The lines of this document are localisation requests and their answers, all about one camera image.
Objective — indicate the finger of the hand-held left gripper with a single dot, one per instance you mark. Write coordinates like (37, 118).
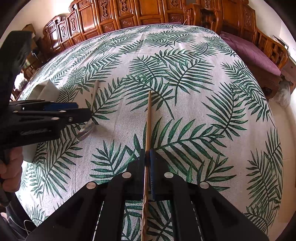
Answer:
(60, 106)
(78, 114)

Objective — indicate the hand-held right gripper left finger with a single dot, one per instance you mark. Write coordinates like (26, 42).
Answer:
(141, 176)

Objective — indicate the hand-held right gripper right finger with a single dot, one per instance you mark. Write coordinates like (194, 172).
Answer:
(153, 176)

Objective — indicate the grey rectangular container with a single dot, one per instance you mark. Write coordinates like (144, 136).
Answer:
(49, 91)

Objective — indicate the large metal spoon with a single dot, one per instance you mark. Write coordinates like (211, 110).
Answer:
(94, 92)

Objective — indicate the brown wooden chopstick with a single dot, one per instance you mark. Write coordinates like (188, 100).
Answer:
(148, 120)

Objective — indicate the person's left hand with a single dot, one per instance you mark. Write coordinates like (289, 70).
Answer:
(11, 171)

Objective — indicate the white bag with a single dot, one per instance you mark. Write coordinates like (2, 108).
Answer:
(20, 83)

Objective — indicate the cardboard box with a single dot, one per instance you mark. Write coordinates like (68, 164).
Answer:
(29, 29)

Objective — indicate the leaf-print tablecloth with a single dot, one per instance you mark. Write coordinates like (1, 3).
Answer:
(185, 115)

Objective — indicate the carved wooden cabinet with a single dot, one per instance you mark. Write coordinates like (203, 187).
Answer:
(138, 11)

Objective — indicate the clear plastic bag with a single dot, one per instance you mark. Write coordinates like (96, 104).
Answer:
(282, 92)

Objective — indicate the purple seat cushion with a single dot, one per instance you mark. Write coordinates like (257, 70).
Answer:
(252, 53)

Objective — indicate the wooden armchair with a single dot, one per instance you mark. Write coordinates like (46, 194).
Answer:
(203, 16)

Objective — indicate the carved wooden bench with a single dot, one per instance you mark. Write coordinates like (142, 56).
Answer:
(272, 51)

